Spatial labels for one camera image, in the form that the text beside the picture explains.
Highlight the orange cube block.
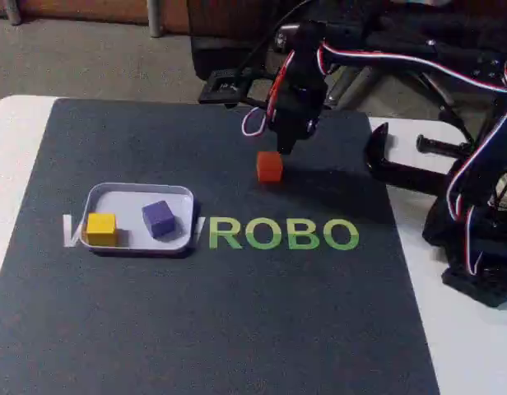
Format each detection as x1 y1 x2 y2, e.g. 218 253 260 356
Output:
256 151 284 182

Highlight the purple cube block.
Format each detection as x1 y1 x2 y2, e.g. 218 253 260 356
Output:
141 200 175 239

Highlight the yellow cube block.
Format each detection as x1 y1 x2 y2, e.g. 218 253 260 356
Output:
85 212 118 247

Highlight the white rectangular tray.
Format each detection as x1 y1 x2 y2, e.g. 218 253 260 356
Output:
79 182 197 253

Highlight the chrome office chair base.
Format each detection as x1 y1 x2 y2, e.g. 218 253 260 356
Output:
273 22 386 110

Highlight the black table clamp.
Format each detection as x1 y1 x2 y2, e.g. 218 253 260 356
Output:
363 122 472 190

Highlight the grey metal table leg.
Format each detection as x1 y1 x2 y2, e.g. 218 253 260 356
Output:
147 0 165 39
1 0 23 26

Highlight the black mat with ROBO print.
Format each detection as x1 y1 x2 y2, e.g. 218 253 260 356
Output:
0 97 442 395

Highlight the thin white cable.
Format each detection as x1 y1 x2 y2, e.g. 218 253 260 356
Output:
241 105 267 137

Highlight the black camera cable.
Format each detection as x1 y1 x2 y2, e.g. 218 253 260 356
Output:
236 0 316 79

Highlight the black gripper camera mount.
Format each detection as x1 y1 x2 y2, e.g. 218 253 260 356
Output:
198 67 279 108

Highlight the red white servo cable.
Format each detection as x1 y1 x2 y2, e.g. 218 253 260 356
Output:
264 40 507 276

